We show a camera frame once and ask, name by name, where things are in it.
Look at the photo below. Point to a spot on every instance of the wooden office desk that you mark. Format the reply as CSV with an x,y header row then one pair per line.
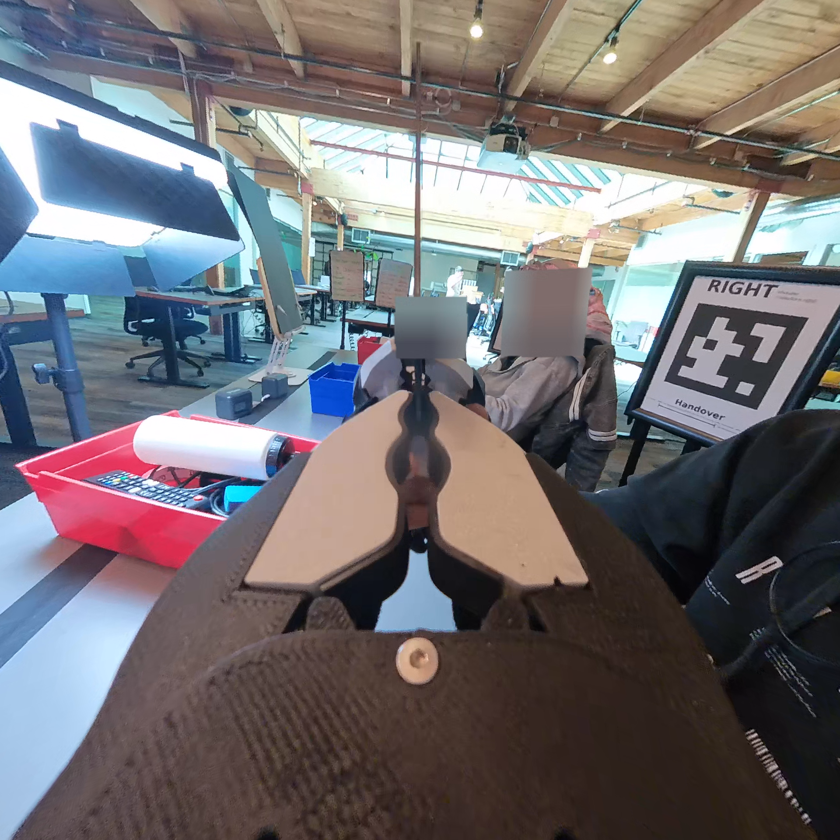
x,y
197,298
33,313

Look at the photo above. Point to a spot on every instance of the black light stand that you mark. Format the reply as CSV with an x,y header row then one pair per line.
x,y
62,367

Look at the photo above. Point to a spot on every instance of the thin black rod tool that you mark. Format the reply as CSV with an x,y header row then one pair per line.
x,y
418,197

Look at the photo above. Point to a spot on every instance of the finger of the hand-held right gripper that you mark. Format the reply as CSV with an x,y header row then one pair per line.
x,y
380,384
459,380

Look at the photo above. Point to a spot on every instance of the person's right hand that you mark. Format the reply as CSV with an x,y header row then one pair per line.
x,y
479,412

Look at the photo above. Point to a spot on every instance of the framed marker sign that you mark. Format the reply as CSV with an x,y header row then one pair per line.
x,y
735,348

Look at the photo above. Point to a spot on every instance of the studio light panel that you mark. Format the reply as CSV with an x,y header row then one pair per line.
x,y
98,216

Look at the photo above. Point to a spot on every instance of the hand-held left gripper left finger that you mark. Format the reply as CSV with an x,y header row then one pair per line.
x,y
328,505

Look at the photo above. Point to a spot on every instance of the ceiling spot light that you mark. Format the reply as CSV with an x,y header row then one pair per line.
x,y
610,56
476,29

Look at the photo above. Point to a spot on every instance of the brown whiteboard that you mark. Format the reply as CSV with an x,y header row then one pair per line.
x,y
392,283
348,275

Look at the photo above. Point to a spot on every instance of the grey board on stand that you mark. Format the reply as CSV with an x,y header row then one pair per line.
x,y
269,249

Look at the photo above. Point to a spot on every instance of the dark grey cube charger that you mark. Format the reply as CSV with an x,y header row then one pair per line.
x,y
274,386
234,403

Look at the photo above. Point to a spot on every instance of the ceiling projector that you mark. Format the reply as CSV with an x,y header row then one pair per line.
x,y
504,148

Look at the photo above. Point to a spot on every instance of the black bar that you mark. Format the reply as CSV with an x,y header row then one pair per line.
x,y
144,489

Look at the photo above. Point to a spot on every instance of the blue storage bin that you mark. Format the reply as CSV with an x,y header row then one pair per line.
x,y
331,394

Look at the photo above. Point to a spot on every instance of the black office chair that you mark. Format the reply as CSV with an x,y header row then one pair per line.
x,y
164,328

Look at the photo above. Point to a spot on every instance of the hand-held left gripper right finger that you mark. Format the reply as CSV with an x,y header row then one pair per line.
x,y
505,512

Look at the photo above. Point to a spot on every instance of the red storage bin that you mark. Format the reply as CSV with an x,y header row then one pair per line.
x,y
98,525
371,348

